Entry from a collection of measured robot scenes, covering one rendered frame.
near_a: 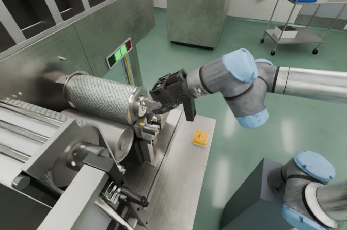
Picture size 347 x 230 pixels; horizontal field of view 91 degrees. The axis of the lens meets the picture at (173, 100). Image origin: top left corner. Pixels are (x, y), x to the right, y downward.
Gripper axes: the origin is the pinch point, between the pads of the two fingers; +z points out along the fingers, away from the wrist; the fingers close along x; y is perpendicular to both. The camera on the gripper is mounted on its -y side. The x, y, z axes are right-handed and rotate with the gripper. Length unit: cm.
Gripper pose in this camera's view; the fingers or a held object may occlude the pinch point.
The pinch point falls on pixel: (151, 108)
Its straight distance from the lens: 60.2
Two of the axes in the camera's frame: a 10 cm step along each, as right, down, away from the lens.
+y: -6.1, -6.9, -4.0
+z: -7.3, 2.7, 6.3
